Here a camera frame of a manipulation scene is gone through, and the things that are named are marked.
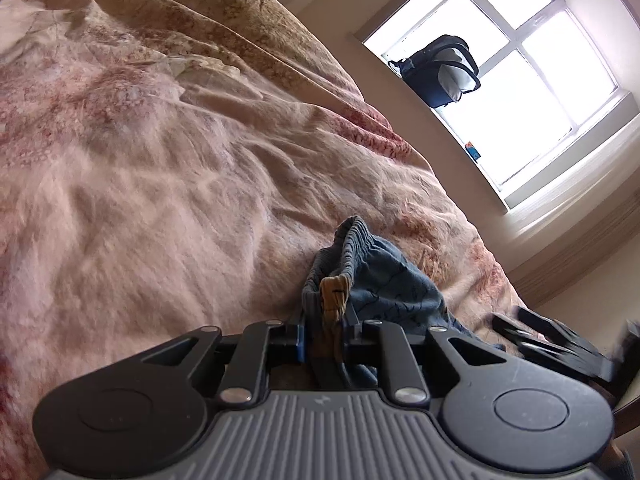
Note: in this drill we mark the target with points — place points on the navy grey backpack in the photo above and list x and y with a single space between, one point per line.
440 73

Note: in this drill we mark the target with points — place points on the pink floral bed quilt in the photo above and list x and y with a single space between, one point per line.
167 164

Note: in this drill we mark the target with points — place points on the blue patterned pants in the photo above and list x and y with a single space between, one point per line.
367 275

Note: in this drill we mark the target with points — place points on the beige right curtain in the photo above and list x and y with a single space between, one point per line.
580 219

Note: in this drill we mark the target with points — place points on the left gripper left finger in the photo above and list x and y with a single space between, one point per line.
249 357

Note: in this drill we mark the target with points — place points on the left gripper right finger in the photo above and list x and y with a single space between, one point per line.
376 355

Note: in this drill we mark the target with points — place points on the small blue box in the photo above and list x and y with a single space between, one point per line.
472 151

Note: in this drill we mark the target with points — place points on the white framed window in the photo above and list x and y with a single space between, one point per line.
557 79

